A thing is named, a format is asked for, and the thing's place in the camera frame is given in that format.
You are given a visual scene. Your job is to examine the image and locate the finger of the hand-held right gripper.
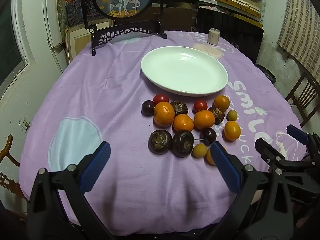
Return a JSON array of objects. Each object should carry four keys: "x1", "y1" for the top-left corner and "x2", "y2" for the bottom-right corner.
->
[
  {"x1": 286, "y1": 124, "x2": 320, "y2": 156},
  {"x1": 254, "y1": 138, "x2": 288, "y2": 175}
]

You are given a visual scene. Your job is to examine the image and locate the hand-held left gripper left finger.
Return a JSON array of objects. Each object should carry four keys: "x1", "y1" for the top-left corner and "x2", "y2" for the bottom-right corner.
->
[{"x1": 27, "y1": 141, "x2": 112, "y2": 240}]

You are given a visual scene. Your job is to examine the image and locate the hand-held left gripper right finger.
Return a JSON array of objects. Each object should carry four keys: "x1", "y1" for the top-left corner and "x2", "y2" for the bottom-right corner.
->
[{"x1": 210, "y1": 141, "x2": 293, "y2": 240}]

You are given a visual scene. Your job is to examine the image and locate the dark purple plum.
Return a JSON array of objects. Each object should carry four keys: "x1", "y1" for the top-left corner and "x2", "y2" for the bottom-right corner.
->
[
  {"x1": 194, "y1": 128, "x2": 217, "y2": 146},
  {"x1": 141, "y1": 100, "x2": 155, "y2": 117}
]

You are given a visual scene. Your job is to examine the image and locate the small smooth orange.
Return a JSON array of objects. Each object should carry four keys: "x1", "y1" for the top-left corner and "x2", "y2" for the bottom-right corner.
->
[
  {"x1": 224, "y1": 121, "x2": 241, "y2": 141},
  {"x1": 213, "y1": 95, "x2": 230, "y2": 111}
]

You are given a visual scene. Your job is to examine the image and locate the dark water chestnut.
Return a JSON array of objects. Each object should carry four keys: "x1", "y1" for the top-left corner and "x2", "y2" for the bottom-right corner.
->
[
  {"x1": 170, "y1": 100, "x2": 189, "y2": 116},
  {"x1": 208, "y1": 106, "x2": 225, "y2": 125},
  {"x1": 171, "y1": 130, "x2": 195, "y2": 158},
  {"x1": 148, "y1": 129, "x2": 172, "y2": 155}
]

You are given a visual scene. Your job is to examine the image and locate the large orange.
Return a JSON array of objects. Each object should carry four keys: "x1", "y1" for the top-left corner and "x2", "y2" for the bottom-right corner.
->
[{"x1": 153, "y1": 102, "x2": 175, "y2": 127}]

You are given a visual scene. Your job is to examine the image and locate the red cherry tomato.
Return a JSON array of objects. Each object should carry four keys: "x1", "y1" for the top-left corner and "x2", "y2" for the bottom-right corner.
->
[
  {"x1": 193, "y1": 100, "x2": 208, "y2": 113},
  {"x1": 153, "y1": 94, "x2": 169, "y2": 105}
]

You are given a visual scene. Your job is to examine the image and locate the white oval plate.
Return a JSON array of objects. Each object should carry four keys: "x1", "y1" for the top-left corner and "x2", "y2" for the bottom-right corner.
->
[{"x1": 140, "y1": 46, "x2": 229, "y2": 97}]

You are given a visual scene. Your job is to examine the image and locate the dark wooden chair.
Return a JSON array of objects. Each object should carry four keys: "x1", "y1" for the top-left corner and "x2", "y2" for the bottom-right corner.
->
[{"x1": 285, "y1": 70, "x2": 320, "y2": 128}]

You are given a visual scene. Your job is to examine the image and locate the purple printed tablecloth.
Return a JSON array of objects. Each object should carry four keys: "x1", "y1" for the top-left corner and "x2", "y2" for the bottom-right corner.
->
[{"x1": 19, "y1": 30, "x2": 310, "y2": 233}]

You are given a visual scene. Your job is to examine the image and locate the black round wheel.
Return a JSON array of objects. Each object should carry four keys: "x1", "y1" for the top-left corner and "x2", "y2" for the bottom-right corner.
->
[{"x1": 255, "y1": 64, "x2": 277, "y2": 84}]

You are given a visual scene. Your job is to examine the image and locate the carved wooden chair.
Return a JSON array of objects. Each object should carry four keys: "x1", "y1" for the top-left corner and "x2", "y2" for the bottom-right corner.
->
[{"x1": 0, "y1": 134, "x2": 29, "y2": 220}]

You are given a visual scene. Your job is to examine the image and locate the leaning framed pictures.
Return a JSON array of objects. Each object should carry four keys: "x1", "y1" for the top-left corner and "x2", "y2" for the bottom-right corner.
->
[{"x1": 64, "y1": 26, "x2": 95, "y2": 64}]

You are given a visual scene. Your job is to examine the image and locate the glossy black board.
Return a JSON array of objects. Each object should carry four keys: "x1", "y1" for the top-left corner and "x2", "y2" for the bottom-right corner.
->
[{"x1": 195, "y1": 7, "x2": 264, "y2": 64}]

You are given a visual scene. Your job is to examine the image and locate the pale beverage can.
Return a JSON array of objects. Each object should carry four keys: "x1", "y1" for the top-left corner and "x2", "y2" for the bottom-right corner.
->
[{"x1": 207, "y1": 28, "x2": 220, "y2": 46}]

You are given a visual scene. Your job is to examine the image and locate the white framed window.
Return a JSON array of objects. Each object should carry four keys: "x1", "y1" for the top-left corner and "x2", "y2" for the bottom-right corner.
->
[{"x1": 0, "y1": 0, "x2": 35, "y2": 85}]

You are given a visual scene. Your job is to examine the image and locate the black deer table screen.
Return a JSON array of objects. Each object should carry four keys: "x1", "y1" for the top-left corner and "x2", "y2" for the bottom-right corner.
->
[{"x1": 79, "y1": 0, "x2": 167, "y2": 56}]

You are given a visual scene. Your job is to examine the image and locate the checked wall cloth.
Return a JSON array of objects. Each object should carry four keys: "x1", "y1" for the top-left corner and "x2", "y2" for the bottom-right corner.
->
[{"x1": 277, "y1": 0, "x2": 320, "y2": 73}]

